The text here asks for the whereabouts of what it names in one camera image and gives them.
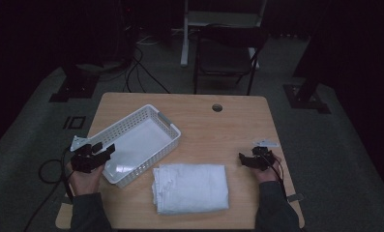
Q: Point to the black folding chair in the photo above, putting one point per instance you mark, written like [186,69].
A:
[226,58]

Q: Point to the black stand base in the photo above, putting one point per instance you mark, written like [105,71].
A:
[305,96]
[75,85]

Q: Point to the white plastic basket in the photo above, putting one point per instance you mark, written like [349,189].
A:
[133,145]

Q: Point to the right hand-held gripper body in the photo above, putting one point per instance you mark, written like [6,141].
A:
[261,156]

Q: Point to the person's right hand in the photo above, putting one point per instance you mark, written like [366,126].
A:
[270,172]

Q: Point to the white cloth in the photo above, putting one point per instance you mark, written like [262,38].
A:
[190,188]

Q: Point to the person's left hand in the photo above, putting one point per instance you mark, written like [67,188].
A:
[84,179]

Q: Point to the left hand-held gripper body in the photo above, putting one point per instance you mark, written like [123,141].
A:
[83,159]

